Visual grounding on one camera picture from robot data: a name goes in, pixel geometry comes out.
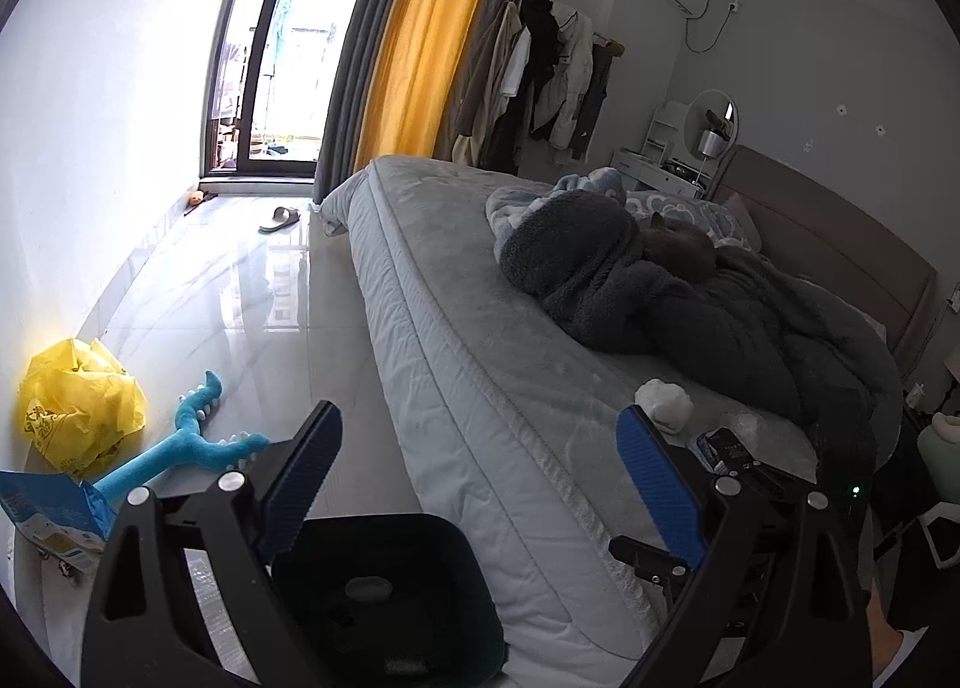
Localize white sock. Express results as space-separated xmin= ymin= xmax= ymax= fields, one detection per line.
xmin=635 ymin=379 xmax=693 ymax=434

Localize dark teal trash bin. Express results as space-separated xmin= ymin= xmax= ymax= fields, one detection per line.
xmin=272 ymin=512 xmax=508 ymax=686

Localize person's right hand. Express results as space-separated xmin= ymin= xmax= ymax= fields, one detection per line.
xmin=867 ymin=582 xmax=905 ymax=685

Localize blue plush tentacle toy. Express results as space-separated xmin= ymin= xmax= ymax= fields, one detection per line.
xmin=94 ymin=371 xmax=270 ymax=502

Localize clear bubble wrap sheet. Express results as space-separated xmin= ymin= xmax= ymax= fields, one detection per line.
xmin=184 ymin=548 xmax=259 ymax=685

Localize light grey bed mattress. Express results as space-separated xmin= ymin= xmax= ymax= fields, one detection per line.
xmin=319 ymin=156 xmax=875 ymax=686

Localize blue snack bag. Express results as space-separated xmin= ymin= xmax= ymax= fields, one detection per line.
xmin=0 ymin=470 xmax=117 ymax=576

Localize yellow plastic bag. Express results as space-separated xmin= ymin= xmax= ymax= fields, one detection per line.
xmin=16 ymin=339 xmax=146 ymax=478

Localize grey cat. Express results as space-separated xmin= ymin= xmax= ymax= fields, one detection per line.
xmin=638 ymin=211 xmax=716 ymax=283

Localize dark fleece blanket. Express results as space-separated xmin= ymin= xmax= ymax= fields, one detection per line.
xmin=487 ymin=189 xmax=901 ymax=473

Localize blue patterned quilt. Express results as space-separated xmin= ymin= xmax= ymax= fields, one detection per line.
xmin=485 ymin=164 xmax=760 ymax=262

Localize grey slipper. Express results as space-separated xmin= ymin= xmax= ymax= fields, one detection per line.
xmin=259 ymin=207 xmax=301 ymax=234

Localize brown headboard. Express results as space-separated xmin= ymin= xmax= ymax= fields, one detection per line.
xmin=708 ymin=145 xmax=939 ymax=376

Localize round vanity mirror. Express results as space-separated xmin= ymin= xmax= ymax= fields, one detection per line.
xmin=682 ymin=89 xmax=740 ymax=161

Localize clothes on rack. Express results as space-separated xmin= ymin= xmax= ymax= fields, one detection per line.
xmin=449 ymin=0 xmax=625 ymax=174

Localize yellow curtain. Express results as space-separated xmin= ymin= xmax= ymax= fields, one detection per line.
xmin=355 ymin=0 xmax=480 ymax=169

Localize grey curtain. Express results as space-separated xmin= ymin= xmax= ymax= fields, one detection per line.
xmin=313 ymin=0 xmax=394 ymax=205

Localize dark balcony door frame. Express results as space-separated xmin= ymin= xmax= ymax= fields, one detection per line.
xmin=200 ymin=0 xmax=314 ymax=183

